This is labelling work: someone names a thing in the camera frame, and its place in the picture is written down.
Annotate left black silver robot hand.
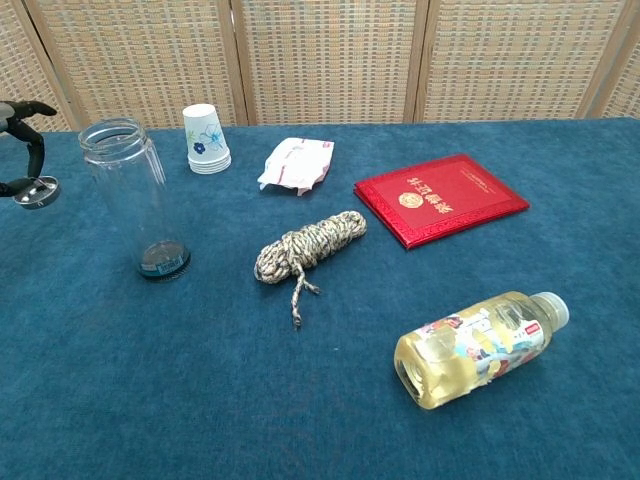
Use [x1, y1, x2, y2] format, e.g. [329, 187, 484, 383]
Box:
[0, 99, 58, 197]

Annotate shiny round metal bowl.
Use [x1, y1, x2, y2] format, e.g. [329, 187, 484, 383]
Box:
[13, 175, 62, 210]

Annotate clear glass jar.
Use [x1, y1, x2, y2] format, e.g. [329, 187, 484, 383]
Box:
[78, 117, 192, 283]

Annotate woven rattan screen panel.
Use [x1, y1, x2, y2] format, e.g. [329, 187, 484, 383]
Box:
[22, 0, 249, 132]
[0, 0, 77, 135]
[413, 0, 639, 124]
[230, 0, 429, 126]
[577, 0, 640, 120]

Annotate stacked floral paper cups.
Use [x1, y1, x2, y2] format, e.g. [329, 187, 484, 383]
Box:
[181, 103, 233, 175]

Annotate white snack packet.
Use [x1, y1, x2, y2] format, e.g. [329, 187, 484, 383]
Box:
[256, 137, 335, 197]

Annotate blue table cloth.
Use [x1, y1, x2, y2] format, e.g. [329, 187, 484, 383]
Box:
[0, 117, 640, 480]

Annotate red certificate booklet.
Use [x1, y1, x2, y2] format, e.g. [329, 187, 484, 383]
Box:
[353, 153, 531, 251]

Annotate yellow drink plastic bottle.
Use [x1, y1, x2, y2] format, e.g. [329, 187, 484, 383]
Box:
[393, 290, 571, 411]

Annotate coiled braided rope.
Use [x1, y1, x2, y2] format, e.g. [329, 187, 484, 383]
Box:
[253, 210, 369, 329]

